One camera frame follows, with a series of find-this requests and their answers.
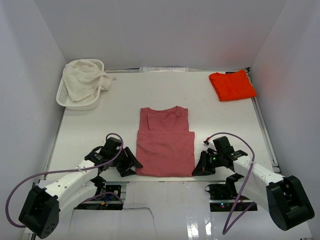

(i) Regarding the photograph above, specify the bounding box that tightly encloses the folded orange t shirt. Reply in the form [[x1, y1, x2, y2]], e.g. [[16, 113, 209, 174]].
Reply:
[[209, 69, 257, 102]]

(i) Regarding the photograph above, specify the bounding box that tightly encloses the cream white t shirt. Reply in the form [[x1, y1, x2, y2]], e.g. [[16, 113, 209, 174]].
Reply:
[[62, 59, 111, 102]]

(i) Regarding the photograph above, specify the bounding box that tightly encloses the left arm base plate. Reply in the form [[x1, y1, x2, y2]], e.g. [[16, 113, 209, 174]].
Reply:
[[74, 176, 124, 211]]

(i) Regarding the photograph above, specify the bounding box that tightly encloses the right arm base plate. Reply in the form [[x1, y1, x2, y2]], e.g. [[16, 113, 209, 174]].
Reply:
[[204, 173, 244, 213]]

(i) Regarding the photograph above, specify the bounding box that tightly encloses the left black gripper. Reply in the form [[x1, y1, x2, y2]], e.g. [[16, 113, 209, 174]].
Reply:
[[110, 146, 142, 177]]

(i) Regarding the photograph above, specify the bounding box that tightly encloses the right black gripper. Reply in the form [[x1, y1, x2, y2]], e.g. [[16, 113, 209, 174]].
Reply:
[[192, 150, 224, 176]]

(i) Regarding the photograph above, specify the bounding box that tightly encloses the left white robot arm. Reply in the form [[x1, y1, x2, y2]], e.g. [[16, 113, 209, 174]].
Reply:
[[18, 137, 143, 239]]

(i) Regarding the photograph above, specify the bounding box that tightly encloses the pink t shirt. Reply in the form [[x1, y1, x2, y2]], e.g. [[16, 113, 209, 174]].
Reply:
[[136, 106, 195, 178]]

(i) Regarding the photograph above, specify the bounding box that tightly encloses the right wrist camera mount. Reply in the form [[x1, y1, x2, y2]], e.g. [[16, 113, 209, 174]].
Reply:
[[203, 137, 211, 148]]

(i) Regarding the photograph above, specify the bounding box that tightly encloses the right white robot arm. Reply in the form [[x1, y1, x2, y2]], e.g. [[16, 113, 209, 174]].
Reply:
[[192, 132, 315, 235]]

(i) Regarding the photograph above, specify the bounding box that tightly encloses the paper sheet at back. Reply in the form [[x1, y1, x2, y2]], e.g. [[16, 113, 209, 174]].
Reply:
[[139, 67, 189, 73]]

